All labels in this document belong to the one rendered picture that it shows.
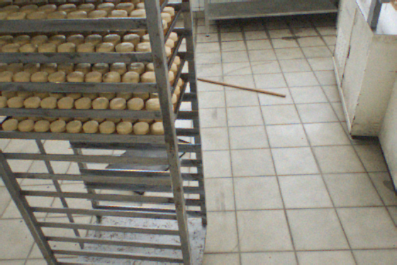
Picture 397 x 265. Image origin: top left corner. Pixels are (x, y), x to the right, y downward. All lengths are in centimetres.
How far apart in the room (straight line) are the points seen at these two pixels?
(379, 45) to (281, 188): 106
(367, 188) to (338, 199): 22
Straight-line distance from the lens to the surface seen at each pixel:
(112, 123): 121
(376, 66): 258
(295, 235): 219
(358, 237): 227
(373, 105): 272
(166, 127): 104
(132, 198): 132
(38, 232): 163
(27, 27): 107
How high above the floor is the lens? 171
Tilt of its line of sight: 37 degrees down
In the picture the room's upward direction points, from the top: 5 degrees counter-clockwise
